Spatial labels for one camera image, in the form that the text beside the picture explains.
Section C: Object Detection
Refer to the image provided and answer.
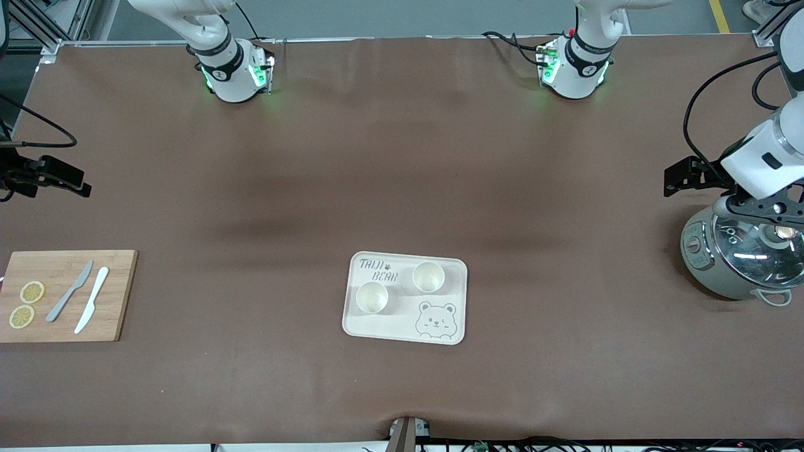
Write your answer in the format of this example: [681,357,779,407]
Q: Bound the white plastic cup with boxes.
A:
[356,281,389,314]
[412,261,446,294]

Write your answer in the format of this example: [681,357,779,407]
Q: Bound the cream bear print tray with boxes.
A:
[342,251,469,346]

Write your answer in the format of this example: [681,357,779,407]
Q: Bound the glass pot lid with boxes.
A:
[712,212,804,289]

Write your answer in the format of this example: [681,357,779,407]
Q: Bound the grey-green electric cooker pot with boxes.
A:
[680,198,804,307]

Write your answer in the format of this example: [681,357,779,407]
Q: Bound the grey plastic knife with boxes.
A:
[45,261,94,323]

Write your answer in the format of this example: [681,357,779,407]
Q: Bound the white plastic knife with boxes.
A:
[74,267,109,335]

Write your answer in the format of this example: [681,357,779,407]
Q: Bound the bamboo cutting board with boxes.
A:
[0,250,138,343]

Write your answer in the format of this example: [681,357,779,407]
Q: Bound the brown table mat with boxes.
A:
[0,35,804,448]

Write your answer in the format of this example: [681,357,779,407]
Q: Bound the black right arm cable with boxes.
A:
[0,93,78,149]

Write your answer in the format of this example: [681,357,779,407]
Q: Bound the aluminium frame corner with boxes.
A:
[0,0,95,63]
[754,0,789,48]

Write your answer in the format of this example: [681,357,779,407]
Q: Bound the black left base cables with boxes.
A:
[482,30,557,68]

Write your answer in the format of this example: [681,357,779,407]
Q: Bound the black right base cable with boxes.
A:
[236,0,264,43]

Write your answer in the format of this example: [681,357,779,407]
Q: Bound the grey table edge mount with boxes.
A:
[386,416,432,452]

